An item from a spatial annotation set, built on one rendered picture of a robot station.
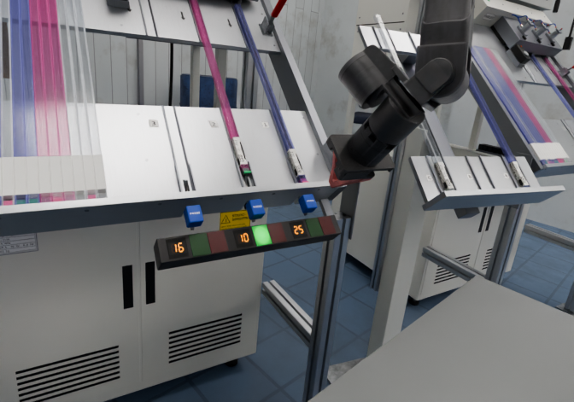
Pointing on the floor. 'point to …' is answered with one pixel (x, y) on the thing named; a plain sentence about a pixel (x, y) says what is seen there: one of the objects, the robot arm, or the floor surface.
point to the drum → (207, 90)
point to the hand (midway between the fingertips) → (333, 182)
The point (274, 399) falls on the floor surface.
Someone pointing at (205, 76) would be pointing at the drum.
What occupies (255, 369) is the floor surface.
